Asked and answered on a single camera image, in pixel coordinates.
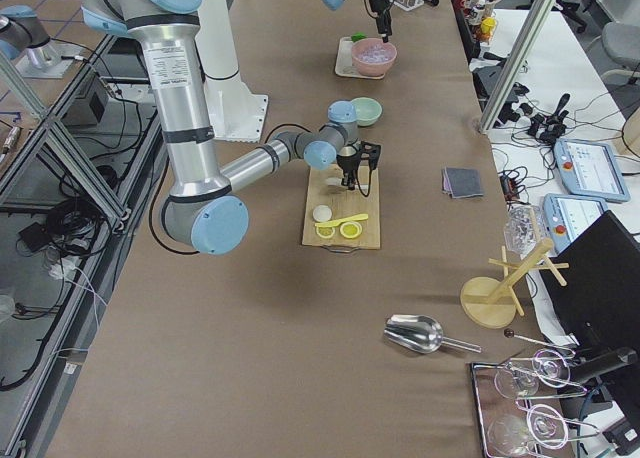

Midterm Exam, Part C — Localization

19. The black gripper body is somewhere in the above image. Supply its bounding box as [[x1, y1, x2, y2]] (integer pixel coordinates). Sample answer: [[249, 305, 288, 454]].
[[362, 0, 406, 35], [336, 141, 381, 178]]

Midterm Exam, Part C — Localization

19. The white ceramic spoon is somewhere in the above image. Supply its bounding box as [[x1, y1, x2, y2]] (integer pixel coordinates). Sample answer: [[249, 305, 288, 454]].
[[325, 177, 369, 190]]

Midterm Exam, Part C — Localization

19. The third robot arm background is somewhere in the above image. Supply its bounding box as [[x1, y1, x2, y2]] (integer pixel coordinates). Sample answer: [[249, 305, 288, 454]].
[[1, 5, 69, 79]]

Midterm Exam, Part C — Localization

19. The mint green bowl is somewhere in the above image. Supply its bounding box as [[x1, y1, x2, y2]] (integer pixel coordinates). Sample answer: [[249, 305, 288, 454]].
[[351, 97, 383, 127]]

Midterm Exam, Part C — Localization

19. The pile of clear ice cubes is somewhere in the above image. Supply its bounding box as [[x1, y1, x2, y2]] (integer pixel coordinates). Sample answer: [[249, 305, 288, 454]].
[[356, 43, 394, 64]]

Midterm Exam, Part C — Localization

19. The pink bowl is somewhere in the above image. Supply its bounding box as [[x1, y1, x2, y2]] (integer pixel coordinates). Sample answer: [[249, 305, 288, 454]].
[[351, 38, 397, 77]]

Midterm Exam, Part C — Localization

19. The clear plastic ice bag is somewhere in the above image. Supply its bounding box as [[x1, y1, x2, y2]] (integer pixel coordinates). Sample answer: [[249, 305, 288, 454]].
[[503, 205, 539, 255]]

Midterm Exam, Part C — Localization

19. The metal ice scoop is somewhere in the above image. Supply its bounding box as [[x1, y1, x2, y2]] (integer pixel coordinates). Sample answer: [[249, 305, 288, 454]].
[[384, 314, 482, 354]]

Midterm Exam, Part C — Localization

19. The yellow plastic knife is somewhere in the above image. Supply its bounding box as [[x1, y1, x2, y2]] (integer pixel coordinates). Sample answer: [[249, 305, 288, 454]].
[[314, 213, 369, 228]]

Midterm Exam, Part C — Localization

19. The bamboo cutting board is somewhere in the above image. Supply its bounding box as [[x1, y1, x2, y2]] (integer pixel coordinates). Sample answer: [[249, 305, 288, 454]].
[[302, 164, 381, 250]]

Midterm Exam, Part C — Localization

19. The upper lemon slice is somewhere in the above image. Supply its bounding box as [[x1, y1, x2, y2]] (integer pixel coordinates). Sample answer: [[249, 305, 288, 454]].
[[339, 221, 363, 240]]

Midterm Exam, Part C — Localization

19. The beige rabbit tray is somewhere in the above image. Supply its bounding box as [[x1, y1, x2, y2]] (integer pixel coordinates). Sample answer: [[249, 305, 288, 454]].
[[334, 37, 385, 80]]

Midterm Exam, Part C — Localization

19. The grey folded cloth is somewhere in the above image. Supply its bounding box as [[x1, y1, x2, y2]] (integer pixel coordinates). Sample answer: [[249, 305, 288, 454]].
[[442, 167, 484, 199]]

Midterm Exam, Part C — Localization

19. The bottle rack with bottles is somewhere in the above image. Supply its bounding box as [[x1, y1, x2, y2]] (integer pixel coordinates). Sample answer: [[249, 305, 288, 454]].
[[462, 0, 501, 44]]

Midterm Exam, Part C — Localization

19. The wooden mug tree stand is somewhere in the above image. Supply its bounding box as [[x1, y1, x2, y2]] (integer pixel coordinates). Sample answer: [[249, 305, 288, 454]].
[[460, 238, 570, 329]]

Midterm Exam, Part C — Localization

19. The lower blue teach pendant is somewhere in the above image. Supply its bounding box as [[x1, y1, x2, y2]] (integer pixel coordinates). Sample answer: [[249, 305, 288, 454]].
[[542, 193, 608, 253]]

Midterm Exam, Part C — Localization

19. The blue teach pendant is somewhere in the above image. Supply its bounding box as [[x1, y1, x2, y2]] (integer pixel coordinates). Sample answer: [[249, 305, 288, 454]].
[[553, 138, 631, 203], [542, 193, 608, 253]]

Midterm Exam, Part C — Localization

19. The upper blue teach pendant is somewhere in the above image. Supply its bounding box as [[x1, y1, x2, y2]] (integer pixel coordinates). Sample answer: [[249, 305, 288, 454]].
[[553, 138, 631, 203]]

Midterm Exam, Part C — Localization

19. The office chair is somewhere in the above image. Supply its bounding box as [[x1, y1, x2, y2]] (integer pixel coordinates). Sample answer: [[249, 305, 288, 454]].
[[600, 22, 640, 84]]

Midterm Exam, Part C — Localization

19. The black monitor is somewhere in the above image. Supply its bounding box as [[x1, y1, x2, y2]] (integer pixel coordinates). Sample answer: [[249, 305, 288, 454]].
[[538, 209, 640, 374]]

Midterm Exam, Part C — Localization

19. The upper wine glass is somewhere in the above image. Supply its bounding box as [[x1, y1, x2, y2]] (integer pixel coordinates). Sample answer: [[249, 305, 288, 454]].
[[494, 348, 570, 399]]

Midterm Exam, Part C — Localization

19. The wine glass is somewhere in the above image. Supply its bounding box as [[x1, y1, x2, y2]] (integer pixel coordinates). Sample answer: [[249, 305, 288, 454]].
[[486, 404, 569, 457], [494, 348, 570, 399]]

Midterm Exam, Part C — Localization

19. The lower wine glass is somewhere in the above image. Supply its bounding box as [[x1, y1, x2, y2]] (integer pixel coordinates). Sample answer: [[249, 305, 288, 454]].
[[486, 404, 569, 457]]

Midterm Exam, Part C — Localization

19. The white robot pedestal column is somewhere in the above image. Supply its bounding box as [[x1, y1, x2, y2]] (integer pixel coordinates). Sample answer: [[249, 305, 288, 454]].
[[196, 0, 268, 143]]

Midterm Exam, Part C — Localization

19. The aluminium frame post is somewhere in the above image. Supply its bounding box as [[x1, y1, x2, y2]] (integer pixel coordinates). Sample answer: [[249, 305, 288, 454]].
[[478, 0, 556, 134]]

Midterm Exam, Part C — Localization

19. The wire glass rack tray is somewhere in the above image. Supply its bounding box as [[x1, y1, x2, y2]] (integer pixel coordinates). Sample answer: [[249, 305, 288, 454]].
[[469, 348, 600, 457]]

